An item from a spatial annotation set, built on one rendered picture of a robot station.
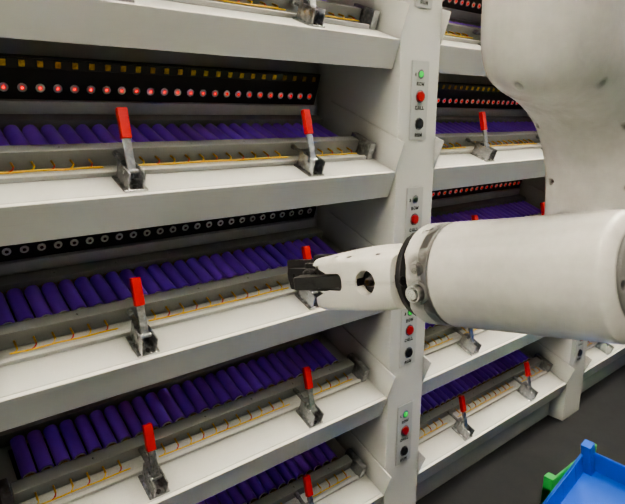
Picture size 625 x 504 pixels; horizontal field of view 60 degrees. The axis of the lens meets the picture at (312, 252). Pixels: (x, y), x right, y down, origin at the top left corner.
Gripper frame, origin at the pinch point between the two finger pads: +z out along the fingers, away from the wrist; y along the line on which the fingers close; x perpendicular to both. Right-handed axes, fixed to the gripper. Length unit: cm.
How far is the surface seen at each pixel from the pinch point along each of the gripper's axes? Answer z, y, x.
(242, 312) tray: 22.2, 3.3, -6.8
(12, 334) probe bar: 24.2, -25.4, -3.0
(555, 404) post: 30, 101, -55
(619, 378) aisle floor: 30, 139, -59
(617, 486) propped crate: 2, 70, -55
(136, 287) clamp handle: 19.9, -12.1, 0.0
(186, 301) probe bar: 24.6, -3.8, -3.8
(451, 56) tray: 11, 44, 29
